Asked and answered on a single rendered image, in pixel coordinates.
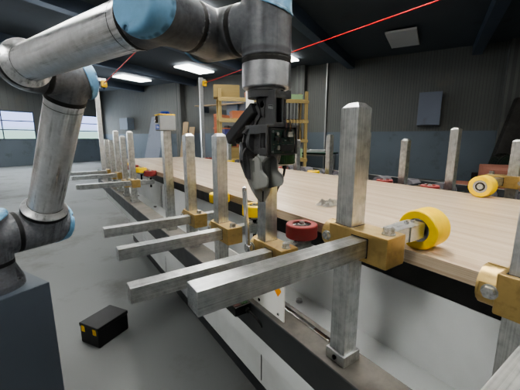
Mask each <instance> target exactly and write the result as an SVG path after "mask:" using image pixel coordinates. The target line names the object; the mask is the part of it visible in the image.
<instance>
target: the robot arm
mask: <svg viewBox="0 0 520 390"><path fill-rule="evenodd" d="M292 17H293V13H292V0H241V2H238V3H235V4H232V5H227V6H224V7H221V8H218V9H216V8H214V7H212V6H210V5H208V4H207V3H205V2H203V1H201V0H109V1H107V2H105V3H103V4H101V5H99V6H96V7H94V8H92V9H90V10H88V11H86V12H83V13H81V14H79V15H77V16H75V17H73V18H71V19H68V20H67V21H65V22H62V23H60V24H58V25H56V26H54V27H52V28H50V29H47V30H45V31H43V32H41V33H39V34H37V35H34V36H32V37H30V38H28V39H24V38H10V39H7V40H5V41H3V42H1V43H0V76H1V77H2V78H3V79H4V80H5V81H6V82H7V83H9V84H11V85H12V86H13V87H16V88H18V89H20V90H23V91H28V92H31V93H36V94H42V95H43V103H42V107H41V113H40V119H39V128H38V134H37V140H36V149H35V155H34V160H33V166H32V175H31V181H30V186H29V196H28V198H26V199H24V201H23V202H21V204H20V207H19V210H18V211H13V212H8V211H7V210H6V209H5V208H0V296H3V295H5V294H8V293H10V292H13V291H15V290H17V289H18V288H20V287H21V286H23V285H24V284H25V282H26V276H25V273H24V272H23V271H22V270H21V269H20V267H19V266H18V264H17V263H16V261H15V253H18V252H21V251H26V250H29V249H33V248H38V247H41V246H44V245H49V244H52V243H57V242H60V241H62V240H65V239H68V238H69V237H70V236H71V235H72V234H73V232H74V228H75V219H74V217H73V211H72V210H71V209H70V207H69V206H67V204H66V203H65V202H64V201H65V196H66V192H67V186H68V183H69V178H70V172H71V168H72V165H73V160H74V154H75V151H76V147H77V140H78V136H79V133H80V127H81V122H82V118H83V115H84V109H85V108H86V106H87V100H93V99H95V98H96V97H97V95H98V91H99V82H98V76H97V74H96V71H95V69H94V68H93V67H92V65H93V64H96V63H100V62H104V61H106V60H111V59H114V58H117V57H120V56H124V55H128V54H130V53H135V52H138V51H146V50H151V49H154V48H157V47H160V46H168V47H171V48H173V49H176V50H180V51H183V52H185V54H186V55H187V56H188V57H189V58H190V59H191V60H193V61H194V62H197V63H205V64H209V63H215V62H217V61H222V60H231V59H236V58H241V57H242V88H243V89H244V90H245V91H247V92H248V99H249V100H253V101H256V104H253V103H250V104H249V106H247V108H246V109H245V111H244V112H243V113H242V114H241V116H240V117H239V119H238V120H237V121H236V122H235V123H234V125H233V126H232V127H231V129H230V130H229V131H228V133H227V134H226V139H227V143H228V144H232V145H240V152H239V160H240V164H241V168H242V170H243V173H244V175H245V178H246V179H247V181H248V184H249V186H250V188H251V191H252V192H253V194H254V195H255V197H256V198H257V199H258V201H259V202H265V200H266V199H267V197H268V196H269V194H270V191H271V189H272V187H276V186H281V185H283V183H284V176H283V175H282V174H281V173H280V172H279V170H278V164H279V161H280V158H281V156H282V155H284V156H290V155H293V154H297V136H298V125H292V124H291V121H290V120H289V119H286V100H288V99H291V92H292V91H288V90H289V89H290V88H291V49H292ZM286 120H289V123H287V121H286ZM294 146H295V148H294ZM258 154H259V155H260V156H267V157H265V158H264V159H263V160H262V161H261V159H260V158H259V157H255V156H257V155H258Z"/></svg>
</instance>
